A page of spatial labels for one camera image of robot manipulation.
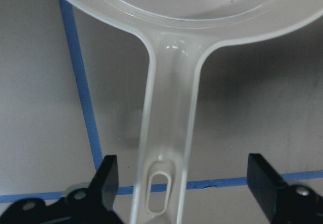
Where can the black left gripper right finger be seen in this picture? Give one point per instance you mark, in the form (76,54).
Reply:
(281,201)

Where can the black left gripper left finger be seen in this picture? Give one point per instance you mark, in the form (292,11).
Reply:
(92,204)

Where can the beige plastic dustpan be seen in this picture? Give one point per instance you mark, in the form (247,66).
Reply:
(179,35)

